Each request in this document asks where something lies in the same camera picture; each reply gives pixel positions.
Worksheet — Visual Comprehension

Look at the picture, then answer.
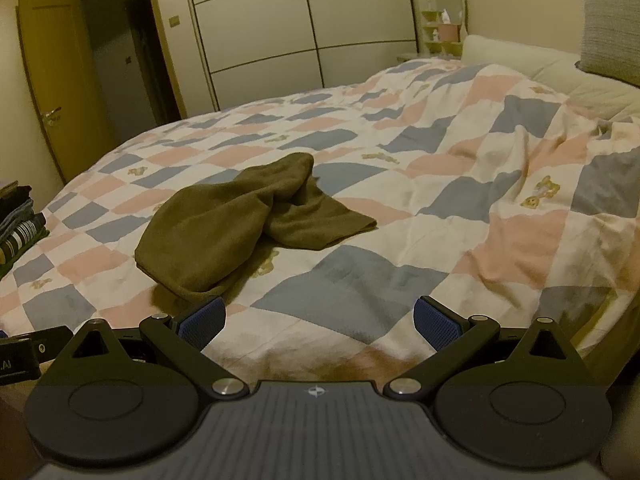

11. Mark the olive green garment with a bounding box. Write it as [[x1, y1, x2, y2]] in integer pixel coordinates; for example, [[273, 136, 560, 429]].
[[134, 151, 378, 306]]

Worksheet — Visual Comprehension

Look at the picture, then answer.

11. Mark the wooden door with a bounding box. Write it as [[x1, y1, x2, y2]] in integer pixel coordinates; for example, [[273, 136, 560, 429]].
[[17, 0, 113, 183]]

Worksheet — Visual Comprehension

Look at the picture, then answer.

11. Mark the grey pillow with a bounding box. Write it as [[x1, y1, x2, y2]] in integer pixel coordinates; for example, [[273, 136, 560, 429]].
[[575, 0, 640, 88]]

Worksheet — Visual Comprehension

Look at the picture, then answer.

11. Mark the white panelled wardrobe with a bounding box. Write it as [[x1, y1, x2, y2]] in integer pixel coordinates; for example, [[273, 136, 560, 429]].
[[180, 0, 423, 111]]

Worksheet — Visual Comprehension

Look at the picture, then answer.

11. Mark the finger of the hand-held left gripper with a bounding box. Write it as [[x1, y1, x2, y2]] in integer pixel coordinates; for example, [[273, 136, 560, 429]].
[[31, 326, 75, 362]]

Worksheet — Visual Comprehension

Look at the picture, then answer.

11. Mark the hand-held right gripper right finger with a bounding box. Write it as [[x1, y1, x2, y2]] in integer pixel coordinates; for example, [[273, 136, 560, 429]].
[[384, 296, 588, 401]]

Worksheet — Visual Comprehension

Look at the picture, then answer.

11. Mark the stack of folded clothes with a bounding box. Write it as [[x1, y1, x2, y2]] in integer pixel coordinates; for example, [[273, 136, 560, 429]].
[[0, 182, 51, 278]]

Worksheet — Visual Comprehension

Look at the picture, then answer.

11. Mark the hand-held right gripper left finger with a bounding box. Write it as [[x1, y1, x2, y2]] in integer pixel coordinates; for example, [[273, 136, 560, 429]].
[[50, 296, 250, 401]]

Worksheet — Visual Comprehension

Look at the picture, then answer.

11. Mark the white vanity shelf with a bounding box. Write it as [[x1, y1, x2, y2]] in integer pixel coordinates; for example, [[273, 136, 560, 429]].
[[397, 0, 468, 63]]

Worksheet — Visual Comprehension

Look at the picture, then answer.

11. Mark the checkered pink blue quilt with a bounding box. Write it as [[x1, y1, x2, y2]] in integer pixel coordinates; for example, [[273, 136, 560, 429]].
[[0, 57, 640, 386]]

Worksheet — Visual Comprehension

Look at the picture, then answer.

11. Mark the wooden door frame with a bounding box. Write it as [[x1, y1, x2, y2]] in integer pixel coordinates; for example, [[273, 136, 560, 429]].
[[75, 0, 190, 123]]

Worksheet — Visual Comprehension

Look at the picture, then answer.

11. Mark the white pillow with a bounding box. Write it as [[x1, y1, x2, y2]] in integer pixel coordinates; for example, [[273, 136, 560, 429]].
[[460, 35, 640, 123]]

